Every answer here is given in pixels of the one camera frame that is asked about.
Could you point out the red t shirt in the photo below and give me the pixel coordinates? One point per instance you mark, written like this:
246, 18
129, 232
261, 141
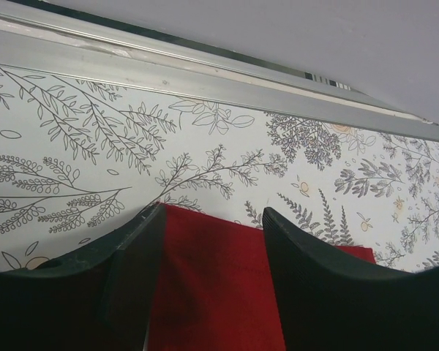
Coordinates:
214, 290

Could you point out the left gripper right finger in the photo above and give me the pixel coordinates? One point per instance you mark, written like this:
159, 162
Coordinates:
328, 299

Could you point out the aluminium frame rail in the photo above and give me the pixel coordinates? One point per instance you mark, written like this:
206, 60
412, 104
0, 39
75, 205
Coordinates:
46, 42

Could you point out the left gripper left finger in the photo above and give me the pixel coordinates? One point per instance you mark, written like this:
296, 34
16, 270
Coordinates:
97, 297

